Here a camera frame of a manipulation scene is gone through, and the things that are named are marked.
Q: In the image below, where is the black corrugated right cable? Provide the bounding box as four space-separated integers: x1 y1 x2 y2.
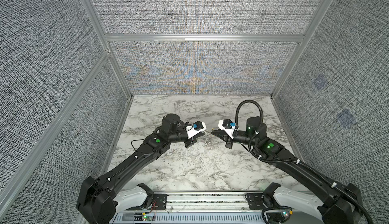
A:
234 99 374 224

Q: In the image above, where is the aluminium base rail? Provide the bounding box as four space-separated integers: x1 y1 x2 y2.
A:
75 190 341 224

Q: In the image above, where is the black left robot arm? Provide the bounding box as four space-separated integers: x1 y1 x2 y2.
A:
76 114 207 224

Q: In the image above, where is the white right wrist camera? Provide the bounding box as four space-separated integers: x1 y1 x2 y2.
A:
218 119 237 139

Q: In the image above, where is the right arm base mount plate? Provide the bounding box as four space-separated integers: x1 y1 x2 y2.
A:
244 192 293 211

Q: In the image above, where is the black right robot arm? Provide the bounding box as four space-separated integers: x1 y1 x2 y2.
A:
211 116 363 224

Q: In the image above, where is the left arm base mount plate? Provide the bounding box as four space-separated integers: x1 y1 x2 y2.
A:
125 194 168 212

